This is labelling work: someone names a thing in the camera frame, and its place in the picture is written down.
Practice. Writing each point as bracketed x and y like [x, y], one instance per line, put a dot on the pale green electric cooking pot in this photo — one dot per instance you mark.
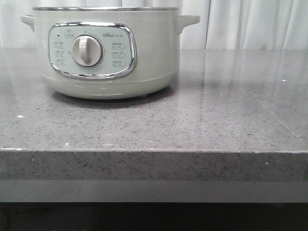
[107, 53]

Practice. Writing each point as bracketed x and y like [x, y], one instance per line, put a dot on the white pleated curtain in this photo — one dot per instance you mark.
[224, 24]

